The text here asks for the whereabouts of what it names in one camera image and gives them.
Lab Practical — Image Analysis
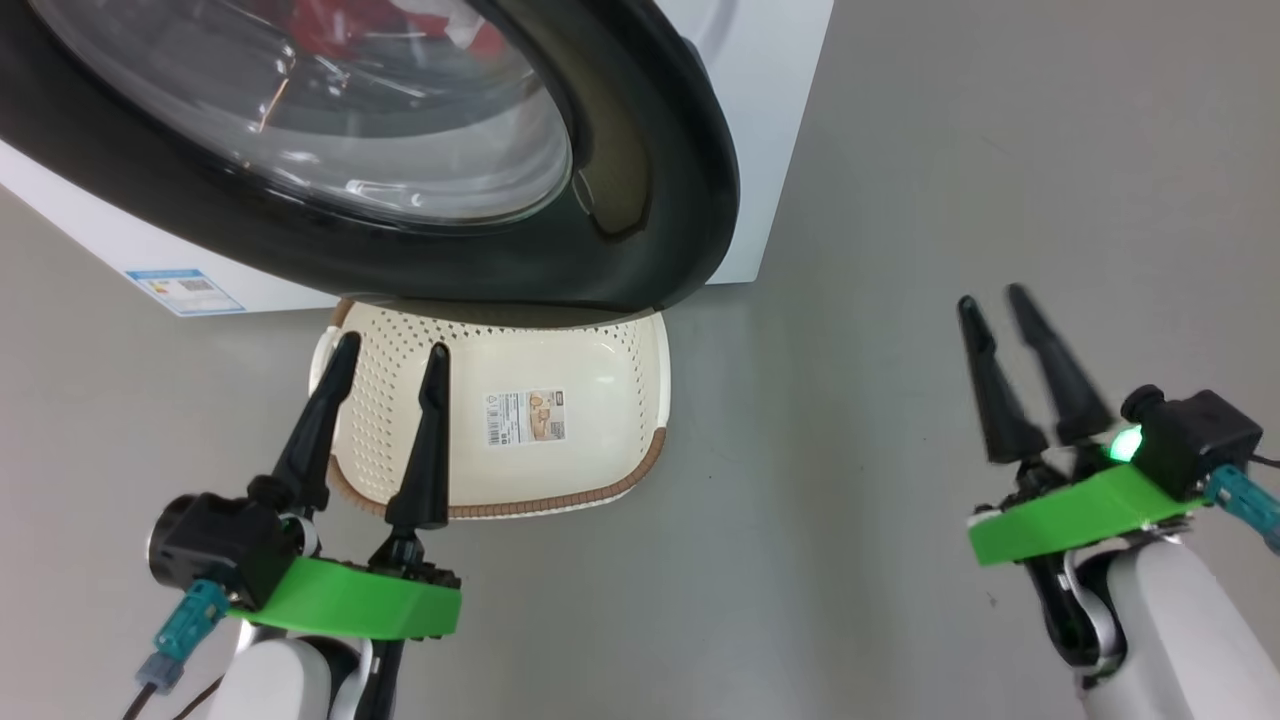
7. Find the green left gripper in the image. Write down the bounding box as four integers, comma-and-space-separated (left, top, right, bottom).
230, 332, 463, 643

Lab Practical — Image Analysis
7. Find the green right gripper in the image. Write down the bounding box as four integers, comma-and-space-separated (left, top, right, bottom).
958, 284, 1206, 567

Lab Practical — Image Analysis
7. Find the black glass washing machine door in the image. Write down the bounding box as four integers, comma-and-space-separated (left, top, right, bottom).
0, 0, 741, 313

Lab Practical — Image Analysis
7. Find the red and white garment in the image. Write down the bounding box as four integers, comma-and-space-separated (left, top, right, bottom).
285, 0, 506, 63

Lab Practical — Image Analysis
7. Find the cream perforated laundry basket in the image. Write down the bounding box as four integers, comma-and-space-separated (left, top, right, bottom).
310, 298, 671, 519

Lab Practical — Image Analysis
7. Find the white washing machine body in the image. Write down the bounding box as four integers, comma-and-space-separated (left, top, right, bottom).
0, 0, 834, 317

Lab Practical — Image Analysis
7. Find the paper product label sticker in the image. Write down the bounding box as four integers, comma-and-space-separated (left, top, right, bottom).
487, 390, 567, 447

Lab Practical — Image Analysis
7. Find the blue energy label sticker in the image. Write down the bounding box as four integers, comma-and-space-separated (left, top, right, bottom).
125, 268, 246, 317

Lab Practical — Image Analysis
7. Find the right camera cable teal connector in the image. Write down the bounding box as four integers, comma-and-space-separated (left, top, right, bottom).
1205, 455, 1280, 556

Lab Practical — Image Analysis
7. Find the camera cable teal connector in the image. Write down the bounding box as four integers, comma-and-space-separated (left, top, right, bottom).
120, 578, 229, 720
1205, 455, 1280, 556

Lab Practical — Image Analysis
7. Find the left camera cable teal connector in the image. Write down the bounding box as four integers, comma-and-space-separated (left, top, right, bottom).
120, 578, 229, 720

